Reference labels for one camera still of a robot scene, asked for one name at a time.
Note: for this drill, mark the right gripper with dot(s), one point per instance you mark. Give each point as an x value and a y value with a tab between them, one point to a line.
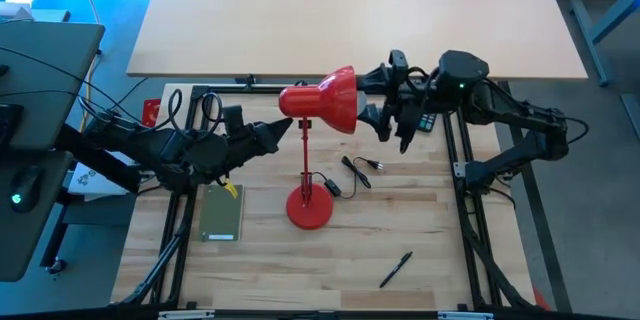
415	92

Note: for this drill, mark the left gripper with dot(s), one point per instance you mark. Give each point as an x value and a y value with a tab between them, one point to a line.
240	145

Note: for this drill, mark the white lightbulb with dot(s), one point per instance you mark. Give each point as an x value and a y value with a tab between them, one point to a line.
362	107

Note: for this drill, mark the red desk lamp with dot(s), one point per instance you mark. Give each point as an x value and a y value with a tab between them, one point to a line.
325	100

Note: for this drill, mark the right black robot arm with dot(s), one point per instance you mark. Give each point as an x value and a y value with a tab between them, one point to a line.
520	110

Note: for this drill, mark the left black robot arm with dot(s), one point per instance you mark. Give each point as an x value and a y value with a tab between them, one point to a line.
150	145

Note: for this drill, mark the black calculator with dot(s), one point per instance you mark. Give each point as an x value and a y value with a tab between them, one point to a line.
430	124

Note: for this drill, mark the yellow tag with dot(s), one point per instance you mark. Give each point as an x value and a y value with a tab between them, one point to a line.
231	189

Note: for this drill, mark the green notebook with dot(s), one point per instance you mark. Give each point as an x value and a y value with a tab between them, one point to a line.
220	215

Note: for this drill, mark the large wooden desk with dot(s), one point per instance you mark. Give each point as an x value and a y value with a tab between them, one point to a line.
300	20

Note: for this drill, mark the black pen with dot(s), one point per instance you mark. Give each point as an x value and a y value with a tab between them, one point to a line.
396	269

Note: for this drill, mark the white box with logo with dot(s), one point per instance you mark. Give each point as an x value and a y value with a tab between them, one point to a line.
92	185

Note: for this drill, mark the dark grey side desk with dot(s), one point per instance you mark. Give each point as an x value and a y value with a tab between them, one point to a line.
45	60

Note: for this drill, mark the black leg with caster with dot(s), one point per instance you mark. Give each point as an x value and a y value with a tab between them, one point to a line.
57	265

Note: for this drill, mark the black computer mouse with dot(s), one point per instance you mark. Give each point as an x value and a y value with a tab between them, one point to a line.
25	192

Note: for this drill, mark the red corner bracket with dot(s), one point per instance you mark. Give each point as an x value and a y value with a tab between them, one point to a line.
540	301
151	112

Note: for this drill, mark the silver metal bracket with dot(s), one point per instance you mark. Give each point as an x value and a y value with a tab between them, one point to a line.
465	316
185	315

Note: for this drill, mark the grey metal desk frame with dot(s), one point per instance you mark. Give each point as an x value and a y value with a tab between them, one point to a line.
590	45

